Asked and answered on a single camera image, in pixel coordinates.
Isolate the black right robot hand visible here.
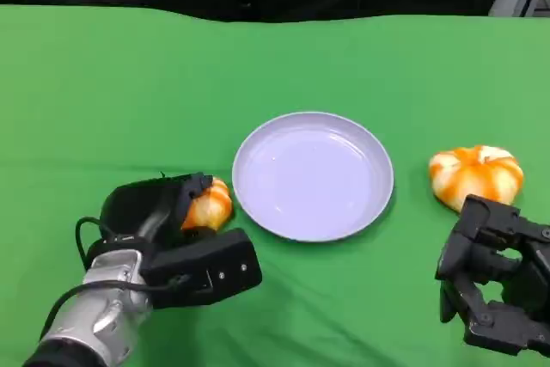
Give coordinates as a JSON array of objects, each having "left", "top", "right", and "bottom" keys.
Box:
[{"left": 434, "top": 193, "right": 550, "bottom": 358}]

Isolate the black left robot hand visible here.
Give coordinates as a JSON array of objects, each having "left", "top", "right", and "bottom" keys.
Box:
[{"left": 100, "top": 172, "right": 217, "bottom": 248}]

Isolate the orange white toy bread roll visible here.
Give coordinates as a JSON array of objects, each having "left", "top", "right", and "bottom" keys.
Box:
[
  {"left": 428, "top": 145, "right": 524, "bottom": 214},
  {"left": 180, "top": 176, "right": 235, "bottom": 231}
]

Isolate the green table cloth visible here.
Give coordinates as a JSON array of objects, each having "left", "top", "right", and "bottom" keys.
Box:
[{"left": 0, "top": 4, "right": 550, "bottom": 367}]

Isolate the lilac plate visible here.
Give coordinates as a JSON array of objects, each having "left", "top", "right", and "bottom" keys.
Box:
[{"left": 231, "top": 111, "right": 395, "bottom": 243}]

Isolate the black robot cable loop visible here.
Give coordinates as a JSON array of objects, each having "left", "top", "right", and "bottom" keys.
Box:
[{"left": 75, "top": 217, "right": 113, "bottom": 273}]

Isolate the black robot cable along arm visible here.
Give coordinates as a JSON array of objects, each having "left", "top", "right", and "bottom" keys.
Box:
[{"left": 40, "top": 274, "right": 191, "bottom": 342}]

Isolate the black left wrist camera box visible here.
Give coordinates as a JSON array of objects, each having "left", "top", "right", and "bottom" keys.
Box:
[{"left": 140, "top": 228, "right": 264, "bottom": 310}]

